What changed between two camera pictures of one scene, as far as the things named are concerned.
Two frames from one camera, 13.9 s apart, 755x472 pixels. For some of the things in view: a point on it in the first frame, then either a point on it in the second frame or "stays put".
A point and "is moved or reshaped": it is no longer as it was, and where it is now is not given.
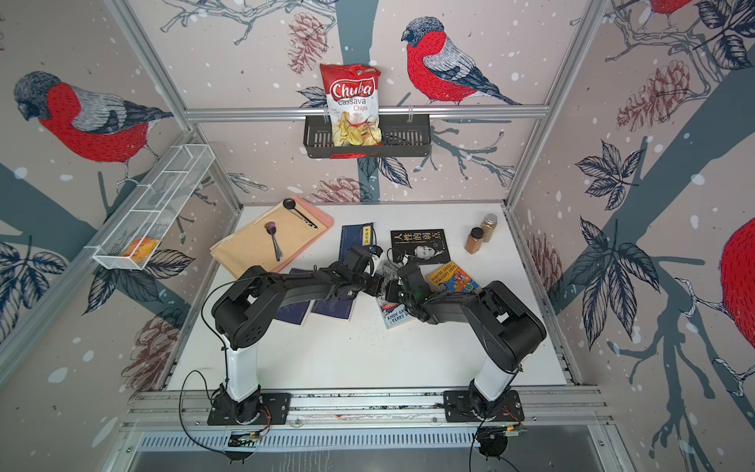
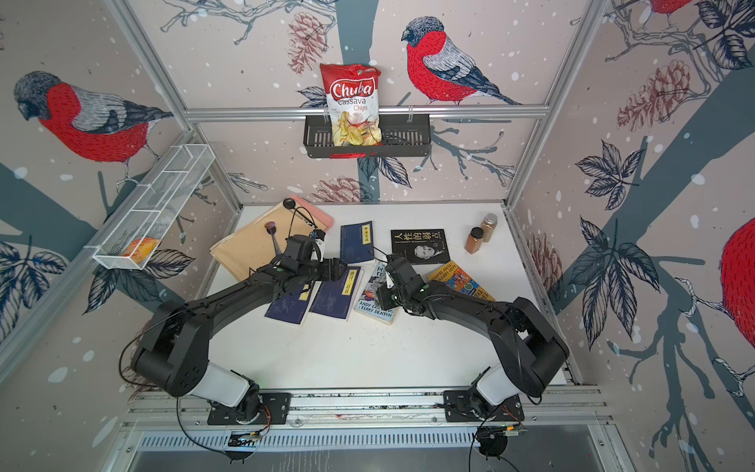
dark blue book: (340, 308) stays put
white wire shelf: (131, 242) stays put
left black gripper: (377, 283) -> (337, 271)
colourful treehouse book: (393, 314) is moved or reshaped
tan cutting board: (268, 238) stays put
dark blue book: (293, 312) stays put
